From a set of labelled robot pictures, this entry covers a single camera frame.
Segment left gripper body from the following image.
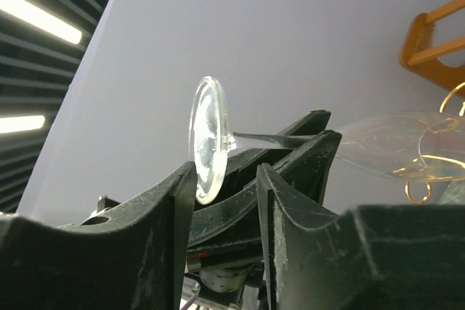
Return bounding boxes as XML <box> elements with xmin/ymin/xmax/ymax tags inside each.
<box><xmin>183</xmin><ymin>242</ymin><xmax>264</xmax><ymax>309</ymax></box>

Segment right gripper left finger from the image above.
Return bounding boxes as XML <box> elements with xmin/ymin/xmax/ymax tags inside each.
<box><xmin>1</xmin><ymin>162</ymin><xmax>197</xmax><ymax>309</ymax></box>

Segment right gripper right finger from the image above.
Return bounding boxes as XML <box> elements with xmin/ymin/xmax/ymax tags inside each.
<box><xmin>259</xmin><ymin>186</ymin><xmax>464</xmax><ymax>309</ymax></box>

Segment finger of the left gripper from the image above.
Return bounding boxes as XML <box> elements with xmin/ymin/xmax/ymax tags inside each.
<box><xmin>225</xmin><ymin>110</ymin><xmax>331</xmax><ymax>179</ymax></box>
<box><xmin>188</xmin><ymin>130</ymin><xmax>341</xmax><ymax>248</ymax></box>

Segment clear flute glass three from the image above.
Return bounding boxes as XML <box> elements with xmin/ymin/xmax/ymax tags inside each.
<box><xmin>189</xmin><ymin>76</ymin><xmax>464</xmax><ymax>205</ymax></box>

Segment orange wooden shelf rack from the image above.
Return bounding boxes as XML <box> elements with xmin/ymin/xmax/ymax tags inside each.
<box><xmin>399</xmin><ymin>0</ymin><xmax>464</xmax><ymax>90</ymax></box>

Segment ceiling light strips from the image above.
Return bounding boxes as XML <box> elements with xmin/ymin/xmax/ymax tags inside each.
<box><xmin>0</xmin><ymin>0</ymin><xmax>110</xmax><ymax>135</ymax></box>

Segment gold wire wine glass rack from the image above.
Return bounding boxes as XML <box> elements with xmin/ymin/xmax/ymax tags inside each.
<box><xmin>397</xmin><ymin>83</ymin><xmax>464</xmax><ymax>205</ymax></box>

